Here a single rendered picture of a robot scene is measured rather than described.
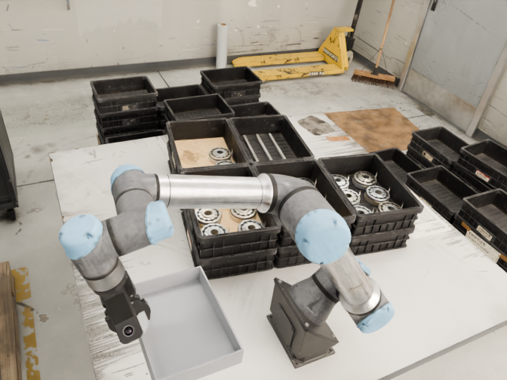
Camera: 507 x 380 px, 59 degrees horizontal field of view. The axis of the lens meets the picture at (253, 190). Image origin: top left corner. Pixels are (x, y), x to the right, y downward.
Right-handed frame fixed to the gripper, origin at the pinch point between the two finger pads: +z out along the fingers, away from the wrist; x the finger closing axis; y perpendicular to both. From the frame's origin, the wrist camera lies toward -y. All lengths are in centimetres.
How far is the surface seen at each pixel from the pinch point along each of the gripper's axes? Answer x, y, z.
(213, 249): -30, 37, 31
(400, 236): -103, 20, 57
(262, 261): -46, 33, 45
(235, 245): -37, 35, 31
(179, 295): -11.8, 9.1, 6.4
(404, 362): -68, -20, 56
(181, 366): -5.2, -9.7, 4.6
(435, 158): -207, 92, 119
